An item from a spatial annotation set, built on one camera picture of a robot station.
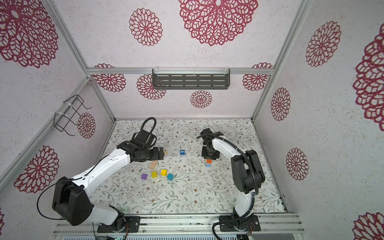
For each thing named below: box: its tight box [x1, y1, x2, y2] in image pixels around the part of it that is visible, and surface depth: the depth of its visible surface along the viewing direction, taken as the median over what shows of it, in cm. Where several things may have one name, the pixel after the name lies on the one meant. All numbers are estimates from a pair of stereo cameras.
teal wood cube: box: [167, 173, 174, 181], surface depth 92 cm
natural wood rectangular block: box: [149, 160, 158, 170], surface depth 96 cm
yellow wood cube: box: [160, 169, 168, 177], surface depth 92 cm
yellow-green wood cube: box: [151, 171, 158, 179], surface depth 91 cm
